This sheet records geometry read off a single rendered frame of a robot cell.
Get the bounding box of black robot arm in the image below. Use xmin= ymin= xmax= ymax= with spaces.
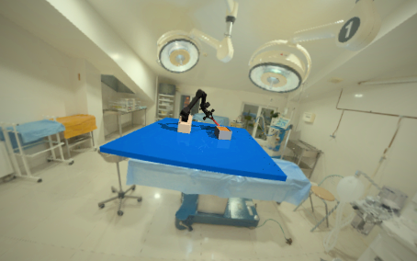
xmin=179 ymin=89 xmax=211 ymax=122

